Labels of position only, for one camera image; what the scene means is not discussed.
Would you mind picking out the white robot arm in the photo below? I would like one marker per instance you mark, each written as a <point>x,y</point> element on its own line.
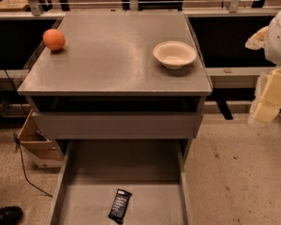
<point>267,38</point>

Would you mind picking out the orange ball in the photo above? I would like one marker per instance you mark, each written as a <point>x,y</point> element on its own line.
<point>54,39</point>

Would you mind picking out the grey drawer cabinet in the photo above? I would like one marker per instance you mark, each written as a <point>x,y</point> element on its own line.
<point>107,84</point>

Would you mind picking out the open grey middle drawer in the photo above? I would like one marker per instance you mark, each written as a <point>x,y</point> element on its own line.
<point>121,183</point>

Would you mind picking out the white paper bowl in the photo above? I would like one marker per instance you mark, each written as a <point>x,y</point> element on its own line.
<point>174,54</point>

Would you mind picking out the cardboard box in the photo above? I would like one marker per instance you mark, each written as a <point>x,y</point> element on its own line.
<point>39,149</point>

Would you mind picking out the black shoe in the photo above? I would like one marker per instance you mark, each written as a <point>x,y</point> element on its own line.
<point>10,215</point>

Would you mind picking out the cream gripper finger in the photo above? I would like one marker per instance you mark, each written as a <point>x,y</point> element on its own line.
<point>265,112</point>
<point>272,90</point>

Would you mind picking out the dark blueberry rxbar wrapper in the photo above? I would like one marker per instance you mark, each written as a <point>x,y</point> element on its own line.
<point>119,206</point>

